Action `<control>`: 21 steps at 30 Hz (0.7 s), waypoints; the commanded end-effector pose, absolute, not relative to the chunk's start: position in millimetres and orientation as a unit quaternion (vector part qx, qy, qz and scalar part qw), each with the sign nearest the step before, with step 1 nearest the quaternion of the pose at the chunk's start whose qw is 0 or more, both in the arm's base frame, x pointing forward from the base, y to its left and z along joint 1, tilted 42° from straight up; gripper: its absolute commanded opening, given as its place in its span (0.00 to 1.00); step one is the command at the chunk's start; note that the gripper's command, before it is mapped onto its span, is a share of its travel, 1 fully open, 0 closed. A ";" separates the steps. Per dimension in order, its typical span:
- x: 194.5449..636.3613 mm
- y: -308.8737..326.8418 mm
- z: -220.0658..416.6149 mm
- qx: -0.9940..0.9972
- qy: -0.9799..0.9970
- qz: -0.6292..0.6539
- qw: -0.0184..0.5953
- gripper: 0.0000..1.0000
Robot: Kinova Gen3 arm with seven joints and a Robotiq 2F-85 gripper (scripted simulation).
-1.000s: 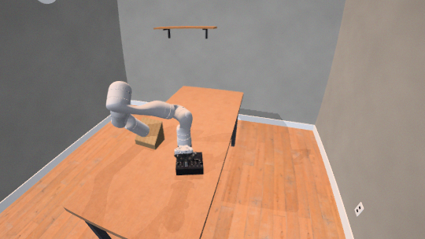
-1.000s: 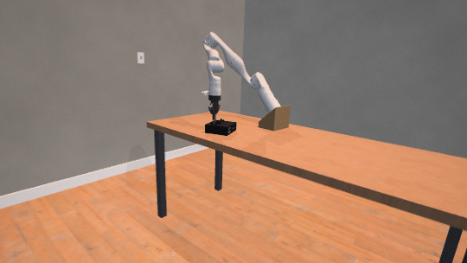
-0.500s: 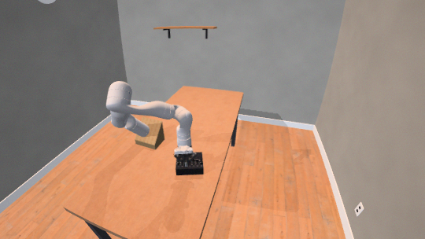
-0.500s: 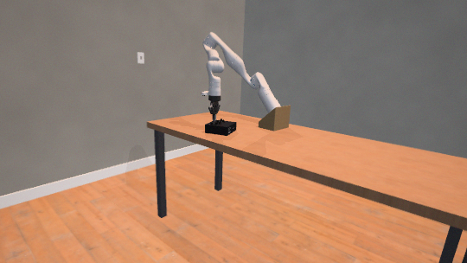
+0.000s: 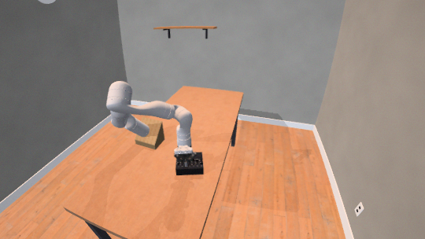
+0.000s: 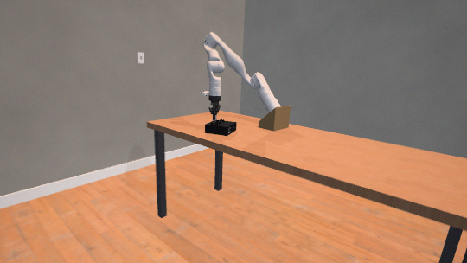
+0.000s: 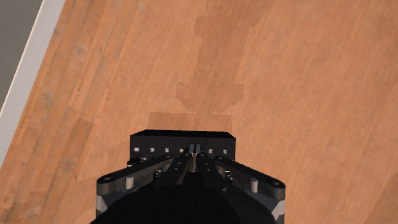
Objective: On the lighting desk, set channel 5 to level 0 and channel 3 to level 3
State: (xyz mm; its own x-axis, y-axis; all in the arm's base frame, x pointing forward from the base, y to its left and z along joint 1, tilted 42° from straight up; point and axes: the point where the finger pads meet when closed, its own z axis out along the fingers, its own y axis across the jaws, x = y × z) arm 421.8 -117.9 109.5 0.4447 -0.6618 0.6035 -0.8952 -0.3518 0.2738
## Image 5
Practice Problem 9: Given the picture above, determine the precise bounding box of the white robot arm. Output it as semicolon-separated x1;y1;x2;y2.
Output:
106;81;193;154

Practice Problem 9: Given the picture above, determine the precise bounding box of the black lighting desk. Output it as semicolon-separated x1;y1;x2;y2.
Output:
176;152;204;175

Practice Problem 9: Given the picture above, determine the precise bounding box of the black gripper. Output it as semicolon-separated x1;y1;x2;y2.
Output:
174;152;197;167

